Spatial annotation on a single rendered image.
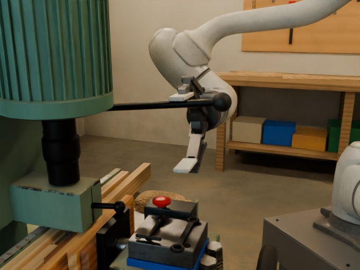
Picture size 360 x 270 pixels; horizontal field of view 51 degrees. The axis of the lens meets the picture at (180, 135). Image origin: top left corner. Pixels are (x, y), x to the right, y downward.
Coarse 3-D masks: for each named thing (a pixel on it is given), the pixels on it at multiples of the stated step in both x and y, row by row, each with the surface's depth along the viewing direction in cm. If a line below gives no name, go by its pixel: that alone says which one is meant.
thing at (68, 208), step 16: (32, 176) 67; (16, 192) 63; (32, 192) 62; (48, 192) 61; (64, 192) 61; (80, 192) 60; (96, 192) 65; (16, 208) 64; (32, 208) 63; (48, 208) 62; (64, 208) 61; (80, 208) 60; (96, 208) 65; (48, 224) 63; (64, 224) 62; (80, 224) 61
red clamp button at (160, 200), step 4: (160, 196) 61; (164, 196) 61; (152, 200) 60; (156, 200) 60; (160, 200) 60; (164, 200) 60; (168, 200) 60; (156, 204) 59; (160, 204) 59; (164, 204) 59; (168, 204) 60
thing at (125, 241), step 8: (128, 208) 64; (112, 216) 61; (120, 216) 61; (128, 216) 64; (104, 224) 58; (112, 224) 59; (120, 224) 61; (128, 224) 64; (96, 232) 56; (104, 232) 56; (112, 232) 58; (120, 232) 61; (128, 232) 64; (96, 240) 57; (104, 240) 56; (112, 240) 59; (120, 240) 60; (128, 240) 60; (104, 248) 57; (112, 248) 59; (120, 248) 60; (104, 256) 57; (112, 256) 59; (104, 264) 57
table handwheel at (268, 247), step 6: (264, 246) 62; (270, 246) 61; (264, 252) 59; (270, 252) 59; (276, 252) 61; (258, 258) 59; (264, 258) 57; (270, 258) 57; (276, 258) 59; (258, 264) 56; (264, 264) 56; (270, 264) 56; (276, 264) 69
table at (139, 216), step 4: (136, 192) 92; (140, 192) 92; (136, 196) 90; (192, 200) 88; (196, 200) 88; (136, 212) 82; (140, 212) 82; (136, 216) 80; (140, 216) 80; (136, 220) 79; (140, 220) 79; (136, 224) 77; (140, 224) 77; (136, 228) 76
